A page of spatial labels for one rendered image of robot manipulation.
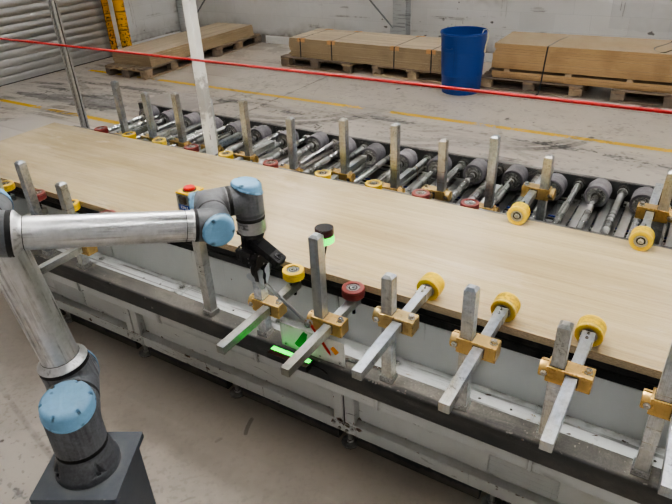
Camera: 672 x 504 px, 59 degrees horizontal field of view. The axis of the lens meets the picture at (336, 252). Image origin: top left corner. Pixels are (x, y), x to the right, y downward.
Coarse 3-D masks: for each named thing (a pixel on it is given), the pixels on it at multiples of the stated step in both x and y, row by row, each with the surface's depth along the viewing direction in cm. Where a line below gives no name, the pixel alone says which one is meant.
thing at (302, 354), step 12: (360, 300) 208; (336, 312) 200; (348, 312) 202; (324, 324) 194; (312, 336) 189; (324, 336) 191; (300, 348) 184; (312, 348) 186; (288, 360) 180; (300, 360) 181; (288, 372) 176
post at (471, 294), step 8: (472, 288) 160; (464, 296) 161; (472, 296) 160; (464, 304) 162; (472, 304) 161; (464, 312) 164; (472, 312) 162; (464, 320) 165; (472, 320) 164; (464, 328) 166; (472, 328) 165; (464, 336) 168; (472, 336) 167; (464, 392) 177; (464, 400) 179
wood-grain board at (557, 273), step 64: (64, 128) 371; (128, 192) 282; (320, 192) 273; (384, 192) 270; (384, 256) 222; (448, 256) 220; (512, 256) 218; (576, 256) 216; (640, 256) 214; (512, 320) 185; (576, 320) 184; (640, 320) 183
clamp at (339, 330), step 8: (312, 312) 199; (328, 312) 198; (312, 320) 197; (320, 320) 195; (328, 320) 194; (336, 320) 194; (344, 320) 194; (336, 328) 193; (344, 328) 194; (336, 336) 195
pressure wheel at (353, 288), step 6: (348, 282) 207; (354, 282) 206; (360, 282) 206; (342, 288) 204; (348, 288) 204; (354, 288) 203; (360, 288) 203; (342, 294) 204; (348, 294) 201; (354, 294) 201; (360, 294) 202; (348, 300) 203; (354, 300) 202; (354, 312) 209
